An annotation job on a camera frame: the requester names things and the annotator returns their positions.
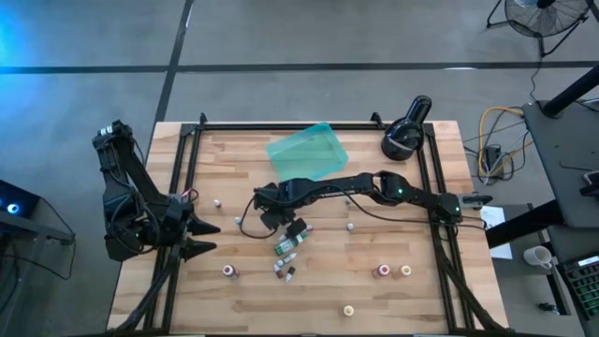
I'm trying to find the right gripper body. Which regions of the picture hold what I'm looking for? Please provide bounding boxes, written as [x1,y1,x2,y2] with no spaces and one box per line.
[252,181,310,221]

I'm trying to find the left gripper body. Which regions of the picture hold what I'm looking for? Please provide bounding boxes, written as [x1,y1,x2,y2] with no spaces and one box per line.
[161,196,194,256]

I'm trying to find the teal plastic bin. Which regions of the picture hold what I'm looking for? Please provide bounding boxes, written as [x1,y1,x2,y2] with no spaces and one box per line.
[265,122,350,183]

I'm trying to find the black metal stand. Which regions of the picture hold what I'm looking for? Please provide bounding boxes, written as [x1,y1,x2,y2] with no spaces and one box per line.
[0,219,77,282]

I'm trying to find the black desk lamp head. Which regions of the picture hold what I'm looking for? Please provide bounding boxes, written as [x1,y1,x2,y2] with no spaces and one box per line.
[380,95,433,163]

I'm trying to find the black computer blue light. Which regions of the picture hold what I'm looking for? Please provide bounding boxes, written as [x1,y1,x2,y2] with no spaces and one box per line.
[0,180,41,231]

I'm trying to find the white paper sheet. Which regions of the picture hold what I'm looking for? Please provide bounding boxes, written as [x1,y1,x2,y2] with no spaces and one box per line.
[479,205,514,261]

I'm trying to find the black power adapter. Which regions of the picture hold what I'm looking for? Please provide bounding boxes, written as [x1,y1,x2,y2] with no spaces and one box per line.
[484,144,505,180]

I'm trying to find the white mug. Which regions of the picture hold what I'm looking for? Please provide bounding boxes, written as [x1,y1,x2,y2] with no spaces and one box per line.
[522,244,555,271]

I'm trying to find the black side desk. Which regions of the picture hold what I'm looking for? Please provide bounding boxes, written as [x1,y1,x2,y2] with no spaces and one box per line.
[484,99,599,249]

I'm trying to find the black keyboard teal keys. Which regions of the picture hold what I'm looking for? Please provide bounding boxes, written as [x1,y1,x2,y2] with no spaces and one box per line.
[561,255,599,324]

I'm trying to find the black floor fan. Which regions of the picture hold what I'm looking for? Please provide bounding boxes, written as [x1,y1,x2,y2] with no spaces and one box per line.
[485,0,593,59]

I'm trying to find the black pole stand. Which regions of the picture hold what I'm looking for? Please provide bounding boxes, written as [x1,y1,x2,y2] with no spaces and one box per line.
[541,65,599,119]

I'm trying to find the black aluminium frame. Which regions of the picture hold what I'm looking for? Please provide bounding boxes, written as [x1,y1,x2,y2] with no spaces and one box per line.
[111,111,511,337]

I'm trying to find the yellow cable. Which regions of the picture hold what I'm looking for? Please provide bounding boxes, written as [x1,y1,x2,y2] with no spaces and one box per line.
[476,106,534,179]

